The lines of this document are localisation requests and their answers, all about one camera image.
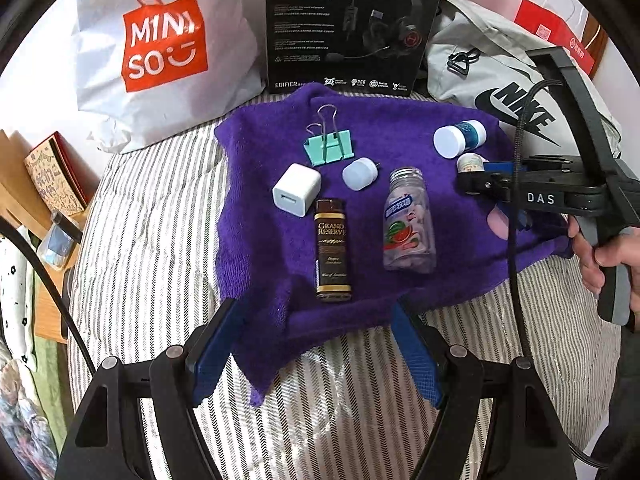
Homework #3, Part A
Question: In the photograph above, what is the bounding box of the small white jar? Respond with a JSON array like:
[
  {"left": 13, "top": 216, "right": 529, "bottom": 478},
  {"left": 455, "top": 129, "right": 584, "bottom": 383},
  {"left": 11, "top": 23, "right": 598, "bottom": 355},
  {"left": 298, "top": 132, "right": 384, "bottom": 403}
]
[{"left": 456, "top": 153, "right": 487, "bottom": 174}]

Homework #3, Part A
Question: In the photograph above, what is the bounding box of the purple towel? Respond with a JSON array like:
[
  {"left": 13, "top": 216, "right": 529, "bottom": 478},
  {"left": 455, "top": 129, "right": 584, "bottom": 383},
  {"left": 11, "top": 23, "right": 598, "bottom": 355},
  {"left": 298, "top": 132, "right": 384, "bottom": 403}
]
[{"left": 214, "top": 81, "right": 574, "bottom": 409}]

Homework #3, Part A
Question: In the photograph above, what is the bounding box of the white Miniso shopping bag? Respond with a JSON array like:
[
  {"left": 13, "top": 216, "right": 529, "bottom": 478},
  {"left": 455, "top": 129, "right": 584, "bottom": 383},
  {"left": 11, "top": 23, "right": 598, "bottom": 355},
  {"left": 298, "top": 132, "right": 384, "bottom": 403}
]
[{"left": 74, "top": 0, "right": 266, "bottom": 154}]

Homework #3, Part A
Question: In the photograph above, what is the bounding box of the grey Nike bag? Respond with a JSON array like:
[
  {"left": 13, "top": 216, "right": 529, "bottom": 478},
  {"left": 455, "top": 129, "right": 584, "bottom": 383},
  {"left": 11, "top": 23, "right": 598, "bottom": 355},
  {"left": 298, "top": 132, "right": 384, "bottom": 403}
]
[{"left": 425, "top": 0, "right": 622, "bottom": 158}]

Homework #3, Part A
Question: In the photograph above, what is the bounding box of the black cable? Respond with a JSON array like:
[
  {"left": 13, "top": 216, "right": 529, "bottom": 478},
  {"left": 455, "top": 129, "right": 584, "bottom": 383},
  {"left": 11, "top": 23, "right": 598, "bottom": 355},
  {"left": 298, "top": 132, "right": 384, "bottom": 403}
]
[{"left": 0, "top": 216, "right": 98, "bottom": 376}]

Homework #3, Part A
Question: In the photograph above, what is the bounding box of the small grey white lamp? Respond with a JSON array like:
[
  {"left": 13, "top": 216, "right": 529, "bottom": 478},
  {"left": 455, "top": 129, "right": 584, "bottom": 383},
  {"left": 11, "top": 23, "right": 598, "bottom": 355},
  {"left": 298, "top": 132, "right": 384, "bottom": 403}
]
[{"left": 342, "top": 157, "right": 378, "bottom": 192}]

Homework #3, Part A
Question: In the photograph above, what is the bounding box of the white blue cylindrical bottle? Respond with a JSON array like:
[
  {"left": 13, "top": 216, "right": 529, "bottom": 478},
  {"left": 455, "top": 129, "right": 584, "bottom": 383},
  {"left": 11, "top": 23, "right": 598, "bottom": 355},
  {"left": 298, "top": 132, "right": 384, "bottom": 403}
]
[{"left": 433, "top": 120, "right": 487, "bottom": 159}]

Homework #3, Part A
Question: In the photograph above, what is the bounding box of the teal binder clip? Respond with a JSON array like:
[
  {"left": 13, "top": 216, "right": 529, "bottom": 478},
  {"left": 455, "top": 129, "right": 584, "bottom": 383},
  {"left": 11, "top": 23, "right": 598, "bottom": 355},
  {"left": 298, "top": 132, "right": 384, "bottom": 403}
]
[{"left": 304, "top": 103, "right": 355, "bottom": 167}]

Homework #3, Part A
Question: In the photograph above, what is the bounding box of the striped bed cover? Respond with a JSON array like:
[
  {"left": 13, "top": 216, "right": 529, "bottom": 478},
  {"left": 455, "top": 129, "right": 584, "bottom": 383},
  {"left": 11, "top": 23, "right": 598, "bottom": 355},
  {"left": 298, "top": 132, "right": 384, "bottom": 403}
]
[{"left": 72, "top": 124, "right": 620, "bottom": 479}]

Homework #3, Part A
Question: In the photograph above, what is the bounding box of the person's right hand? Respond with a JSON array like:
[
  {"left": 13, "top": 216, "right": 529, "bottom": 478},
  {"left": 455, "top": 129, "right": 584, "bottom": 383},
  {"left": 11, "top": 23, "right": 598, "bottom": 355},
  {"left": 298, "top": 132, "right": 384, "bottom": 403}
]
[{"left": 568, "top": 217, "right": 640, "bottom": 316}]

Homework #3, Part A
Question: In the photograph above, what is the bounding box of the wooden furniture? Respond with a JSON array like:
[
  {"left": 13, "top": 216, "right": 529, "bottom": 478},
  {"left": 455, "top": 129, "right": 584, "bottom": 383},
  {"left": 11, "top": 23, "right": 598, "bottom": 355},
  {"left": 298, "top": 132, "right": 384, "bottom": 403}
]
[{"left": 0, "top": 129, "right": 101, "bottom": 241}]

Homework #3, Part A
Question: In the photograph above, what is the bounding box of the clear watermelon candy bottle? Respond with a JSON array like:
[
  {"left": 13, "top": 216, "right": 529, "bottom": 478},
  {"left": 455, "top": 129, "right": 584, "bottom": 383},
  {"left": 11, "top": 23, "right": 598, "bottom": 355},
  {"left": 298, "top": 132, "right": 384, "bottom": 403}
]
[{"left": 383, "top": 167, "right": 436, "bottom": 274}]

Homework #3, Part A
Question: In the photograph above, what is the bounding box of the black Edifier headset box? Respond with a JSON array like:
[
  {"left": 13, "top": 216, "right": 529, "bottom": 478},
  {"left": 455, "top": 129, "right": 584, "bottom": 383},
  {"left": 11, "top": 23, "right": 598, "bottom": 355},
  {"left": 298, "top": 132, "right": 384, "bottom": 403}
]
[{"left": 266, "top": 0, "right": 439, "bottom": 96}]

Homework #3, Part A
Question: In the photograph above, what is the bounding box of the patterned brown book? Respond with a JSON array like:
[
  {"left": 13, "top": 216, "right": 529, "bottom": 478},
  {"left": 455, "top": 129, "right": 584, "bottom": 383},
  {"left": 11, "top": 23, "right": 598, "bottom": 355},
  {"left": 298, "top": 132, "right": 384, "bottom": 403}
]
[{"left": 23, "top": 132, "right": 88, "bottom": 217}]

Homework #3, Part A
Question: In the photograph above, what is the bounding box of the pink tube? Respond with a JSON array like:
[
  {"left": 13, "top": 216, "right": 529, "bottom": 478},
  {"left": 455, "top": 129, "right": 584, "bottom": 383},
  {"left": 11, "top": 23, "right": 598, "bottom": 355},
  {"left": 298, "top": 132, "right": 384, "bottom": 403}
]
[{"left": 486, "top": 205, "right": 509, "bottom": 240}]

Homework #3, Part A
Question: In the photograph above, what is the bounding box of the white usb charger plug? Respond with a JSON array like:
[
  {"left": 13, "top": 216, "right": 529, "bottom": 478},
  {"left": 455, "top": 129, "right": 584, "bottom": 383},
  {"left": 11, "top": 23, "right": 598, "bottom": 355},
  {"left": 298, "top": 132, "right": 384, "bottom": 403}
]
[{"left": 272, "top": 162, "right": 321, "bottom": 218}]

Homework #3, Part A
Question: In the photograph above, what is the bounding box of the small red paper bag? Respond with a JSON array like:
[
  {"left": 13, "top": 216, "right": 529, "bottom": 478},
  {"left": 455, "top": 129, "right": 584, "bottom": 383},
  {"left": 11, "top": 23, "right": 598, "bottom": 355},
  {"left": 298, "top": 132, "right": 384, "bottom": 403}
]
[{"left": 515, "top": 0, "right": 596, "bottom": 75}]

